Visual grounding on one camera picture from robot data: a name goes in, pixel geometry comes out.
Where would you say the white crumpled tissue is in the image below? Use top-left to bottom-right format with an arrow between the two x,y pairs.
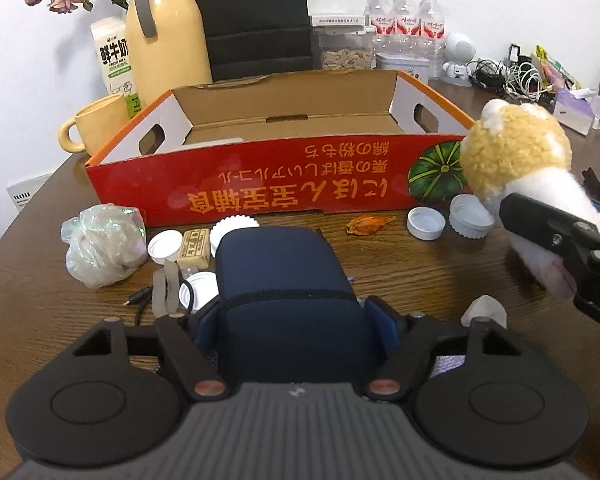
460,295 -> 508,329

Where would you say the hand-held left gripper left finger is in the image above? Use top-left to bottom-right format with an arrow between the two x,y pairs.
55,299 -> 229,403

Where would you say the white robot toy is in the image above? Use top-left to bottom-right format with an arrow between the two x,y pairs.
439,31 -> 476,85

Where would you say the small beige box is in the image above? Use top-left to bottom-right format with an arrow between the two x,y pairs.
179,228 -> 212,267

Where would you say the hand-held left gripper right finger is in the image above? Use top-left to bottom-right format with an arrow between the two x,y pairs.
362,296 -> 519,404

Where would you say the purple tissue pack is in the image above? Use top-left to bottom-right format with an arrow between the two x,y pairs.
552,87 -> 599,135

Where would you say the black paper bag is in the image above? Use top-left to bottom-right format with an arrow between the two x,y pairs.
177,0 -> 315,83

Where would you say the white milk carton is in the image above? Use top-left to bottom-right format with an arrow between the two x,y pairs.
90,16 -> 145,119

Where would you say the grey strap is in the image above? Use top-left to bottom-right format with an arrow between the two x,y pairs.
152,259 -> 182,319

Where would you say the yellow and white plush toy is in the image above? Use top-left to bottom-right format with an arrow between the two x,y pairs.
459,98 -> 600,302

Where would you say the clear jar of seeds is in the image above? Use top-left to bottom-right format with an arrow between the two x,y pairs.
313,26 -> 376,72

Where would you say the navy blue pouch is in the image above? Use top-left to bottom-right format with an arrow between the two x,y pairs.
214,227 -> 387,387

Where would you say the white round lid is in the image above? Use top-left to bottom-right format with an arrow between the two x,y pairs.
178,272 -> 219,309

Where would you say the yellow thermos jug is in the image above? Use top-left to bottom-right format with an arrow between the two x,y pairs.
125,0 -> 215,107

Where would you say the white bottle cap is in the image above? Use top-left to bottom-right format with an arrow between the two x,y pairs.
147,231 -> 183,265
407,207 -> 446,241

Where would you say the white ribbed lid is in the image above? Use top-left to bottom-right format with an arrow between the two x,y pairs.
448,193 -> 496,239
210,214 -> 261,257

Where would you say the red cardboard box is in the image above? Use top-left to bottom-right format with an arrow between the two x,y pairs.
84,70 -> 477,227

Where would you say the colourful snack packet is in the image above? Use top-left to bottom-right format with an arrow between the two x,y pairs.
534,44 -> 579,89

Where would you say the iridescent plastic bag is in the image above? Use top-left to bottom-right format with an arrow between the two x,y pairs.
61,203 -> 149,289

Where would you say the white labelled panel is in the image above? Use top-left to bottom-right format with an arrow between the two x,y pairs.
6,172 -> 54,214

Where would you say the thin black cable with plug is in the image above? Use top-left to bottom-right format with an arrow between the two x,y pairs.
124,285 -> 191,328

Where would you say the flat white box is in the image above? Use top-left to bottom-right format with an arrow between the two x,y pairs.
309,12 -> 367,29

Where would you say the pale purple tin box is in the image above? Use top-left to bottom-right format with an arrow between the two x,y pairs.
376,52 -> 431,84

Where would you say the yellow mug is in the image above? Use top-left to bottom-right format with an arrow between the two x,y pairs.
58,93 -> 132,155

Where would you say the tangle of charging cables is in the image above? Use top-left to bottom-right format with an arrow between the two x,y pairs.
467,56 -> 557,102

